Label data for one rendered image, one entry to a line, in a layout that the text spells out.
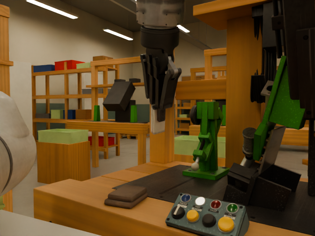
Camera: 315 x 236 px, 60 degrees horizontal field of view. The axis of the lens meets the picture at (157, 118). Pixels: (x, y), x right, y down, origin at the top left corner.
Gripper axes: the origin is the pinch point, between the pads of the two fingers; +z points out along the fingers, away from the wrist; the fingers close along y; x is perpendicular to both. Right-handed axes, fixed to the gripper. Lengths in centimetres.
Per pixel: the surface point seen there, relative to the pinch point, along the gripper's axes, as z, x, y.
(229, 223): 11.5, 2.1, 23.2
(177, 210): 14.4, -3.0, 13.7
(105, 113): 245, 142, -461
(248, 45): -5, 56, -27
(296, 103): -2.7, 29.8, 13.2
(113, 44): 246, 391, -1039
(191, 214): 13.6, -1.5, 16.6
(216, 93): 19, 53, -37
